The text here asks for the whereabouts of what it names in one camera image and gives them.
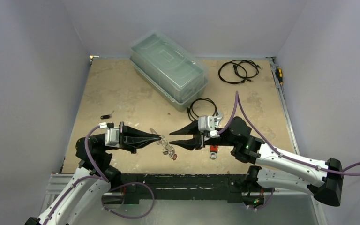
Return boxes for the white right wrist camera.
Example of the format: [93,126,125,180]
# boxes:
[198,116,219,138]

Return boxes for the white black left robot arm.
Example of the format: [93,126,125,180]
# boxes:
[25,122,162,225]

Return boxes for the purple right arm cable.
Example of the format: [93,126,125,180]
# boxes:
[217,90,360,176]

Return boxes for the clear plastic storage box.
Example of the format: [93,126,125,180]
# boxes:
[130,31,209,112]

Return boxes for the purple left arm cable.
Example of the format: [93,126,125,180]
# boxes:
[42,124,109,225]

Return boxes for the yellow black screwdriver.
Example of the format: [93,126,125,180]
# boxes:
[275,68,284,86]

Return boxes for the black coiled cable near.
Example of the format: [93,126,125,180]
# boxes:
[187,97,218,122]

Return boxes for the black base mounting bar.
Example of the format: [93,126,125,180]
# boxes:
[118,173,275,206]

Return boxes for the adjustable wrench red handle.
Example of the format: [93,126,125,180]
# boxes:
[210,111,223,159]

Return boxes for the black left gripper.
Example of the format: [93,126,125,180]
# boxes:
[103,120,160,153]

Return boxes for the black coiled cable far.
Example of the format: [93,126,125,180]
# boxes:
[217,59,263,85]

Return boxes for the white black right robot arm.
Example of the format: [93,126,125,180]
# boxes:
[170,116,344,207]

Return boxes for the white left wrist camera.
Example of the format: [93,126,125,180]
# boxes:
[98,122,120,148]

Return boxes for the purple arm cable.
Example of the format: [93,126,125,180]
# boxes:
[42,124,109,225]
[217,90,360,176]

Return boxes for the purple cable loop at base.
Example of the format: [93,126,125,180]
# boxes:
[101,181,156,219]

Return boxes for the black coiled cable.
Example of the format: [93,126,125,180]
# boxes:
[187,97,218,122]
[217,59,263,85]

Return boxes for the aluminium frame rail right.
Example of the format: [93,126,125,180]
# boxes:
[266,57,300,155]

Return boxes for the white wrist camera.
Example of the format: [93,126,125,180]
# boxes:
[98,122,120,148]
[198,116,219,138]

